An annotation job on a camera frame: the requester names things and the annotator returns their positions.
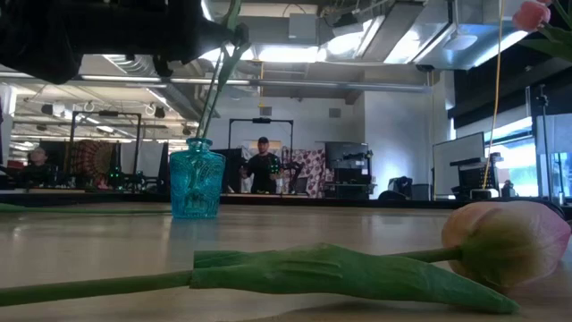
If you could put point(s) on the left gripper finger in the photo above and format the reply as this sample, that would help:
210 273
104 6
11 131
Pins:
219 36

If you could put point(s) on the blue glass vase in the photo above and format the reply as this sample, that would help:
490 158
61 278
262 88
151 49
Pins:
196 183

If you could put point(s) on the black background robot arm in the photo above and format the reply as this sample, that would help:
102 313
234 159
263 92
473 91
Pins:
117 176

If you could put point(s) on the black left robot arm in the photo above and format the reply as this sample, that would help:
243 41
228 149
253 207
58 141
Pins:
36 36

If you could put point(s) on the ceiling light panel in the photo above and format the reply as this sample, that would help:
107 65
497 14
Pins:
286 53

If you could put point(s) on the grey ceiling box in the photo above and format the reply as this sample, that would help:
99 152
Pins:
303 26

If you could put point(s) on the grey ceiling pipe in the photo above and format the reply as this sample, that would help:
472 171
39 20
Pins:
313 84

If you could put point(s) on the red mandala tapestry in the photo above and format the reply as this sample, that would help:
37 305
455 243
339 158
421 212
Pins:
94 161

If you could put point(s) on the person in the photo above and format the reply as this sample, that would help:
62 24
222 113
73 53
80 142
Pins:
263 167
38 167

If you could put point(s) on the pink patterned cloth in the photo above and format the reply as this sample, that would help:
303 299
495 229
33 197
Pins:
313 172

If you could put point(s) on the black equipment rack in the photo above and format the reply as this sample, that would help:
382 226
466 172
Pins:
346 156

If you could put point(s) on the black office chair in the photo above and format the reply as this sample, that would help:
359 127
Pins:
400 188

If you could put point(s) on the white board panel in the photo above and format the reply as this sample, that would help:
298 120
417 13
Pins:
458 161

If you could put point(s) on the white cup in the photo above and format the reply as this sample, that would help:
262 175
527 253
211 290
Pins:
481 193

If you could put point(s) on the black tripod stand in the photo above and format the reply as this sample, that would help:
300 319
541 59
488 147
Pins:
543 134

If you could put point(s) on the round silver ventilation duct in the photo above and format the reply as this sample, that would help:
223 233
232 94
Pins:
179 98

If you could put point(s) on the black gantry frame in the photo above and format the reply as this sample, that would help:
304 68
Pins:
261 120
105 114

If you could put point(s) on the large silver ventilation duct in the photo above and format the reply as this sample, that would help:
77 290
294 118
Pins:
424 36

